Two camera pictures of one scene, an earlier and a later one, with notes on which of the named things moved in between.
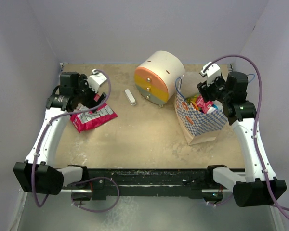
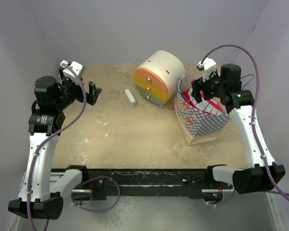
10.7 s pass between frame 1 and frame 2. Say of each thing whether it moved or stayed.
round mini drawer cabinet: stayed
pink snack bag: moved
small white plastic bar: stayed
